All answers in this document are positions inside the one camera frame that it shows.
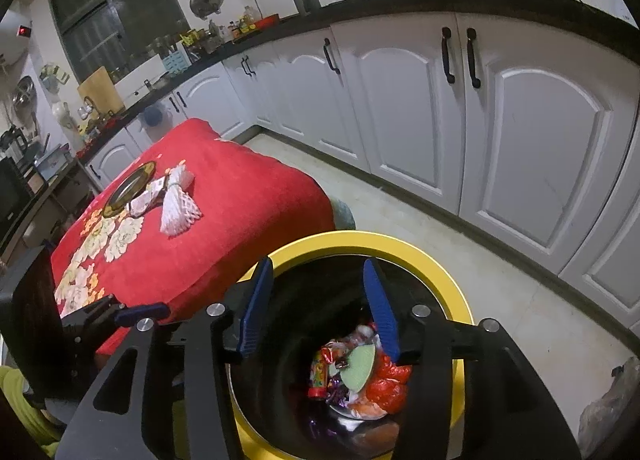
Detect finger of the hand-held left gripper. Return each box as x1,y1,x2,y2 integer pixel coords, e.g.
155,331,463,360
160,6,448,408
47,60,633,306
60,294,171,356

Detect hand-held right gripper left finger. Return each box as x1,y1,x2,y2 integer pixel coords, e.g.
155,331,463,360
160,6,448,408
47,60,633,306
57,256,275,460

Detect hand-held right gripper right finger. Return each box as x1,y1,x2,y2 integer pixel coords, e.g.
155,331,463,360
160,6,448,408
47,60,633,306
363,258,583,460

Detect yellow trash bin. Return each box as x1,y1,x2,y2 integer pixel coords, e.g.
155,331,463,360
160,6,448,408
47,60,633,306
227,231,473,460

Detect red plastic wrapper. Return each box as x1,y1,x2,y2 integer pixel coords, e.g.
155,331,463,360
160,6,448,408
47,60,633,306
365,355,416,413

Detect white orange printed plastic bag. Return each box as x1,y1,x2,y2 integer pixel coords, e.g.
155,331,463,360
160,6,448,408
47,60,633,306
345,392,396,422

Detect red yellow snack wrapper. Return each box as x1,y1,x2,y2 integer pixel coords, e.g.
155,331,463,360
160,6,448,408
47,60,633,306
309,342,346,400

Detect red floral blanket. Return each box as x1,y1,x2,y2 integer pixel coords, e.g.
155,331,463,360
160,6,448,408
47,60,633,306
50,118,335,356

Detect grey stool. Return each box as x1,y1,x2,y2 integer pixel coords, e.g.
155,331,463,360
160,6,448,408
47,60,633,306
330,196,357,231

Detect white foam net bundle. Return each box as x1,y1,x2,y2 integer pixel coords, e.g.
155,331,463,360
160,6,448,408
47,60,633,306
159,162,205,239

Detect pink white wrapper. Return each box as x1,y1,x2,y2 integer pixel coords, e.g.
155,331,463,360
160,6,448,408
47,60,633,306
129,179,168,218

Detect black microwave oven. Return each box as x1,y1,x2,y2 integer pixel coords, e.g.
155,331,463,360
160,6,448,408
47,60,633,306
0,157,33,241

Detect gold rimmed oval tray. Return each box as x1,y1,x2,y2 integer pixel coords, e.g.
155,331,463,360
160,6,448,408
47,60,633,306
102,163,157,217

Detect blue storage box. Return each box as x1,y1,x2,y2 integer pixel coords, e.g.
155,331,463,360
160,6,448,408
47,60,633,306
35,147,71,181

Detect white kitchen cabinets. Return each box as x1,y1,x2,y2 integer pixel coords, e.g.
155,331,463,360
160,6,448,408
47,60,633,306
85,10,640,331

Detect steel colander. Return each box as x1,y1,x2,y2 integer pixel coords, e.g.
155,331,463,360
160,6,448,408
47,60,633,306
12,77,36,108

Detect wooden cutting board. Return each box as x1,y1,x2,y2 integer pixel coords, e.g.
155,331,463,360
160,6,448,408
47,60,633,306
77,66,126,115

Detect clear plastic bag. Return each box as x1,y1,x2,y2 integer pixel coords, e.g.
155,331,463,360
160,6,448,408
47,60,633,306
577,355,640,451

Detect blue utensil rack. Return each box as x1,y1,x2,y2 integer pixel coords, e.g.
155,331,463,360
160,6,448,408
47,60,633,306
162,50,192,78

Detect row of jars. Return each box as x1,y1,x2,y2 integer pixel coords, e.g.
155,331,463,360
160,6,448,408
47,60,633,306
107,30,211,83

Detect white water heater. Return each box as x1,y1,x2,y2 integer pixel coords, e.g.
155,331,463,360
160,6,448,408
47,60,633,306
0,10,36,70

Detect group of condiment bottles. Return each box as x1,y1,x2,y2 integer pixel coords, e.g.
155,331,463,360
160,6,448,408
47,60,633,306
227,4,263,35

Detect dark kitchen window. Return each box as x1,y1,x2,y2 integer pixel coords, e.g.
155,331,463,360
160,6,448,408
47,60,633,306
47,0,193,83

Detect steel pot lid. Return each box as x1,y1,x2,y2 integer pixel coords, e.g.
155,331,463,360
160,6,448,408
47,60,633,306
189,0,224,19

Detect green wall organizer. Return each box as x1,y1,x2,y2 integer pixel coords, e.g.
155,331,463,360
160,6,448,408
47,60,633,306
40,62,68,90

